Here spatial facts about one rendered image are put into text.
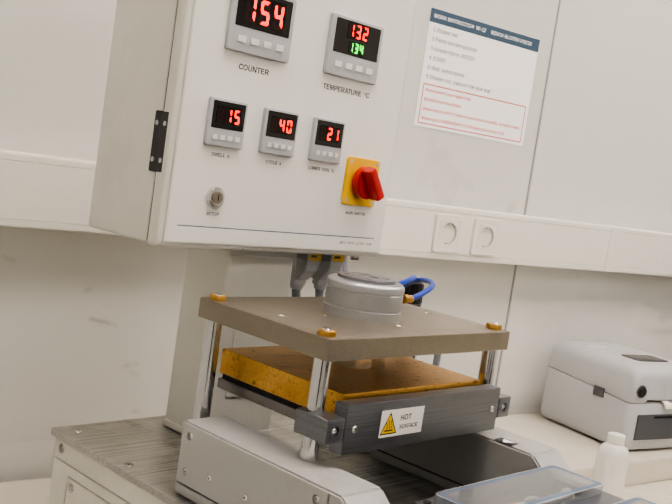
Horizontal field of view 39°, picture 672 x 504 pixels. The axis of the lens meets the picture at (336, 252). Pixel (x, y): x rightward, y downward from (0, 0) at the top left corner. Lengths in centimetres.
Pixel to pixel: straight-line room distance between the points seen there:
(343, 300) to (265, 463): 19
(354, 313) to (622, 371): 106
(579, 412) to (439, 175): 56
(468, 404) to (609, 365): 100
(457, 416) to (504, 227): 95
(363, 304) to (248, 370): 13
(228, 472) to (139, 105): 37
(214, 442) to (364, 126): 42
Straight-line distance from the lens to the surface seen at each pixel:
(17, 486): 143
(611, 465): 160
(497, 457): 101
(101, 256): 143
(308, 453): 83
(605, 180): 216
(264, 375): 91
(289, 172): 103
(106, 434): 108
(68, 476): 107
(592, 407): 196
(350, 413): 82
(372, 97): 111
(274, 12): 100
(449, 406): 93
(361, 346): 83
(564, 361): 201
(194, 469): 90
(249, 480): 84
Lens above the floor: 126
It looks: 5 degrees down
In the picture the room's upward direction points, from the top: 8 degrees clockwise
